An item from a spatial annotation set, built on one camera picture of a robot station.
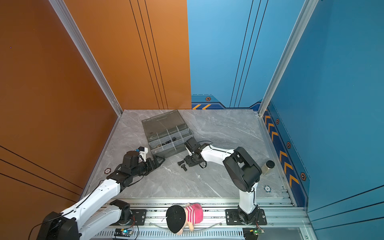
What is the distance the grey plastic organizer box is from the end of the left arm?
0.20 metres

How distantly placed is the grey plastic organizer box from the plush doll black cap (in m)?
0.34

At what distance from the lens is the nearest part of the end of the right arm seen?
69cm

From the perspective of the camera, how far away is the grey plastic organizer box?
984 millimetres

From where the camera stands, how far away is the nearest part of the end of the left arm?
2.03 ft

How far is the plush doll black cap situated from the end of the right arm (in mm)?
216

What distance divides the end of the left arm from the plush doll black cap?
0.23 metres
